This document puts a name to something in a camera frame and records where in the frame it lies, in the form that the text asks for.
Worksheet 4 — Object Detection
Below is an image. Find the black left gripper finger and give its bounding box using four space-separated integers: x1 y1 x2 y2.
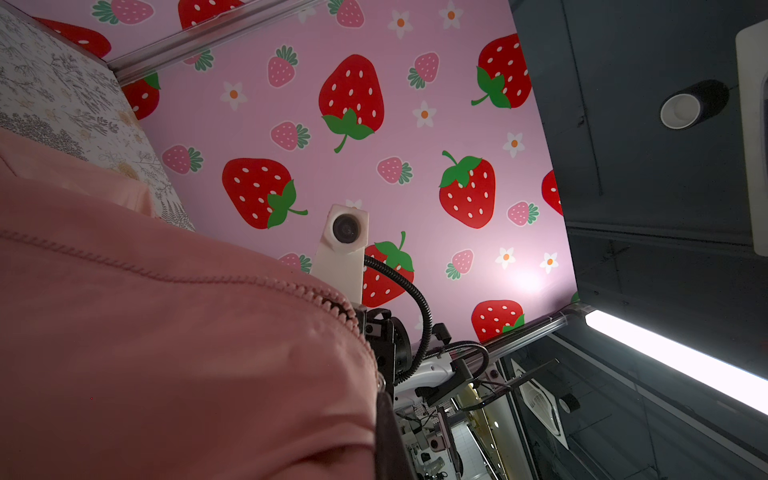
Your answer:
374 392 416 480

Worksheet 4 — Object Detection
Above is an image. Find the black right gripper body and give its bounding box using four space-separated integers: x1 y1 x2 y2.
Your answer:
356 306 413 384

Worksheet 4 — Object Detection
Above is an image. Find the pink hooded zip jacket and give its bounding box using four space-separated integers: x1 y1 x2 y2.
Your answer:
1 131 377 479

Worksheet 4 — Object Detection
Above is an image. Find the long white ceiling light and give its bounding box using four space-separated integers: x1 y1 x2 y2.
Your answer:
585 310 767 415

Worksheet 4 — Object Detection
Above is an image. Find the round black ceiling fixture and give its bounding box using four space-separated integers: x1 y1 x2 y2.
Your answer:
659 79 730 131

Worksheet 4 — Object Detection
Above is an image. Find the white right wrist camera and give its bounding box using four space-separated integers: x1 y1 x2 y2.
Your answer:
311 204 369 306

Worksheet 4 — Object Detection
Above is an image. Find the aluminium right corner post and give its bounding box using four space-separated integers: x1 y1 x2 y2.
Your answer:
106 0 321 86

